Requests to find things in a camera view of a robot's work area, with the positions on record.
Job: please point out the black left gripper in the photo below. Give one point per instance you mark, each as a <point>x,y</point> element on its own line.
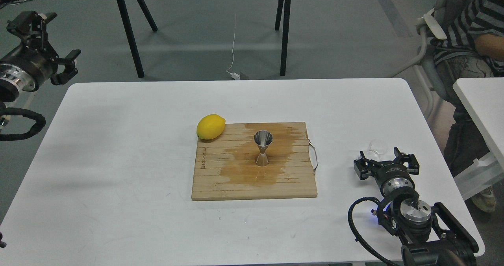
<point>30,61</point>

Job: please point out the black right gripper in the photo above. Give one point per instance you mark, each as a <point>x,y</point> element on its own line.
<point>391,176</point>

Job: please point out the steel jigger measuring cup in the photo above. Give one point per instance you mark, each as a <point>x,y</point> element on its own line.
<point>262,139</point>

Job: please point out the small clear glass cup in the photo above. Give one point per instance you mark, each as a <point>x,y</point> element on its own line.
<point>376,150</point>

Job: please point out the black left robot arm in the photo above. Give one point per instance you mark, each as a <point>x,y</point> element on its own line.
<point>10,89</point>

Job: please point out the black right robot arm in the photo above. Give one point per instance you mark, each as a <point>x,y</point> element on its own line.
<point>430,235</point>

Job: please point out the white side table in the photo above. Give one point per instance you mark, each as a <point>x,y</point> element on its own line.
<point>483,99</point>

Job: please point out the grey office chair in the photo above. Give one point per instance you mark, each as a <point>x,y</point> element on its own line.
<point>433,26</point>

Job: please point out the wooden cutting board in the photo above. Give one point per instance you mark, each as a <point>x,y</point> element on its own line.
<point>226,169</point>

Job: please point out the seated person striped shirt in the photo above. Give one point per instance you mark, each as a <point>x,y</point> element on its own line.
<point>473,49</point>

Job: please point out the yellow lemon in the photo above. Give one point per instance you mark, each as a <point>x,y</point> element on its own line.
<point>210,127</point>

